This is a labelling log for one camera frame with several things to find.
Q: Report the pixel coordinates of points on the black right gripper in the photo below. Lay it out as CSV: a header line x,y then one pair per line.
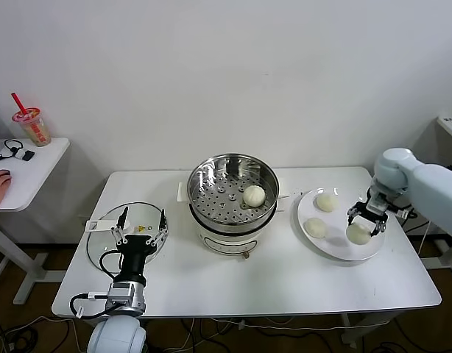
x,y
369,214

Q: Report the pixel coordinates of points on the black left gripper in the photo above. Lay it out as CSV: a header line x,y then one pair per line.
x,y
134,259

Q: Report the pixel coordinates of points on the white steamed baozi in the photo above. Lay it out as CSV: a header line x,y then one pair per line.
x,y
254,195
326,203
315,228
358,235

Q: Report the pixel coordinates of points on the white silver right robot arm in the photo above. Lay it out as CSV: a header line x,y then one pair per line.
x,y
432,187

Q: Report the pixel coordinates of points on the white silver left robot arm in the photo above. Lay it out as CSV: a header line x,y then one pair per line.
x,y
117,334

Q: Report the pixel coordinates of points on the white electric steamer pot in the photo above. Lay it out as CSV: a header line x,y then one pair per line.
x,y
229,240

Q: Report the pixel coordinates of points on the stainless steel steamer basket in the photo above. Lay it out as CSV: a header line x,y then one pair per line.
x,y
211,165

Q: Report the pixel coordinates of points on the white round plate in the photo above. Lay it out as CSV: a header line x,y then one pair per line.
x,y
336,246

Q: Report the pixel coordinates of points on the white side table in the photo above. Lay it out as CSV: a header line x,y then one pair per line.
x,y
34,176

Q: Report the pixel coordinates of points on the white desk with label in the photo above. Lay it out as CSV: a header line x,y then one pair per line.
x,y
450,127

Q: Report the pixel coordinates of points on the small black box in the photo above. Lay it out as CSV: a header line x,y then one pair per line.
x,y
28,155

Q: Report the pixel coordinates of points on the plastic bubble tea cup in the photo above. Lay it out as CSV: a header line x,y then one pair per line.
x,y
35,129

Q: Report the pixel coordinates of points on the red drinking straw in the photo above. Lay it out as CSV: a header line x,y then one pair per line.
x,y
19,102

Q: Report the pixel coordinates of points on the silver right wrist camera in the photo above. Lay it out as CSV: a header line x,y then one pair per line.
x,y
377,202

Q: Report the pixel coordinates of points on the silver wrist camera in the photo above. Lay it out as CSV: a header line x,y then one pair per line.
x,y
119,291
377,202

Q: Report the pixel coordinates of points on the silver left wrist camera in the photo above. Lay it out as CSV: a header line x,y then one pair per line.
x,y
119,291

